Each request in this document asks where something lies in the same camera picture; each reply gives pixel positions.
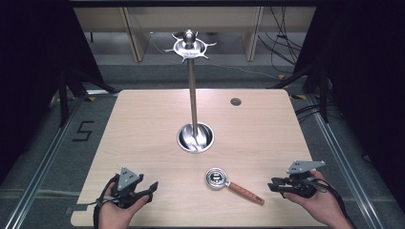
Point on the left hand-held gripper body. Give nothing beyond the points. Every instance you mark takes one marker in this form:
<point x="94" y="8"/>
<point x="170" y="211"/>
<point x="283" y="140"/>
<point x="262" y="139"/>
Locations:
<point x="127" y="182"/>

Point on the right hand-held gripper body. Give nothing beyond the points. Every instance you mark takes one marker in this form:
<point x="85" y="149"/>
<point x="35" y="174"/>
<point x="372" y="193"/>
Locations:
<point x="302" y="186"/>

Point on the person's right hand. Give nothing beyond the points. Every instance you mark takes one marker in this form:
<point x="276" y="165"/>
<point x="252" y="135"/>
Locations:
<point x="324" y="203"/>

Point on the person's left hand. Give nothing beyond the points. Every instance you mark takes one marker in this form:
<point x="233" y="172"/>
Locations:
<point x="111" y="216"/>

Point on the black metal stand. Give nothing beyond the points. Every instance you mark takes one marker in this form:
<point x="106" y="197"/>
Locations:
<point x="323" y="92"/>
<point x="64" y="95"/>

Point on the steel utensil rack stand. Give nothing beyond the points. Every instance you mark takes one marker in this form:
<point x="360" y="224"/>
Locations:
<point x="192" y="95"/>

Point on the dark curtain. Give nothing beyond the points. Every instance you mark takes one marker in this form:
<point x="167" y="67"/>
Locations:
<point x="366" y="79"/>
<point x="28" y="63"/>

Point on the light wooden bench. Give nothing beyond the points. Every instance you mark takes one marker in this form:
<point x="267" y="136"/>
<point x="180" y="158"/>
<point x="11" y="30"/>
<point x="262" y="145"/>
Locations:
<point x="223" y="19"/>

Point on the aluminium floor rail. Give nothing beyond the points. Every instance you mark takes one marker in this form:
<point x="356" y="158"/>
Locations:
<point x="41" y="165"/>
<point x="344" y="159"/>

